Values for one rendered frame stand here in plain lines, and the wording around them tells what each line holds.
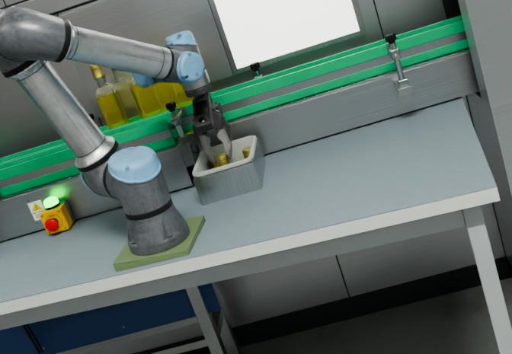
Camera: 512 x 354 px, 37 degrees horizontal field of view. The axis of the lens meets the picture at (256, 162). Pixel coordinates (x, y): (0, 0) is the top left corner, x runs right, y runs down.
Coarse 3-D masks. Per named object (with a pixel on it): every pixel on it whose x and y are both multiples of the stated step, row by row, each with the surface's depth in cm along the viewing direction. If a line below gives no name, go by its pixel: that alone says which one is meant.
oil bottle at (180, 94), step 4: (172, 84) 226; (176, 84) 226; (172, 88) 227; (176, 88) 226; (180, 88) 226; (176, 92) 227; (180, 92) 227; (184, 92) 227; (176, 96) 227; (180, 96) 227; (184, 96) 227; (180, 100) 228; (184, 100) 227; (188, 100) 227; (180, 104) 228; (184, 104) 228; (188, 104) 228
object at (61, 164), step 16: (144, 128) 220; (160, 128) 219; (128, 144) 222; (144, 144) 221; (160, 144) 221; (32, 160) 225; (48, 160) 224; (64, 160) 224; (0, 176) 227; (16, 176) 227; (32, 176) 227; (48, 176) 226; (64, 176) 226; (0, 192) 228; (16, 192) 228
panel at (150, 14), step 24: (120, 0) 233; (144, 0) 233; (168, 0) 233; (192, 0) 232; (72, 24) 237; (96, 24) 236; (120, 24) 236; (144, 24) 236; (168, 24) 235; (192, 24) 235; (216, 24) 235; (360, 24) 232; (216, 48) 237; (312, 48) 235; (216, 72) 239; (240, 72) 239
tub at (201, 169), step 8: (248, 136) 220; (232, 144) 221; (240, 144) 221; (248, 144) 221; (200, 152) 220; (216, 152) 222; (224, 152) 222; (232, 152) 222; (240, 152) 221; (200, 160) 214; (208, 160) 222; (232, 160) 222; (240, 160) 222; (248, 160) 201; (200, 168) 211; (208, 168) 219; (216, 168) 201; (224, 168) 201; (200, 176) 203
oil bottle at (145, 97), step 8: (136, 88) 227; (144, 88) 227; (136, 96) 228; (144, 96) 228; (152, 96) 228; (144, 104) 229; (152, 104) 229; (144, 112) 230; (152, 112) 229; (160, 112) 230
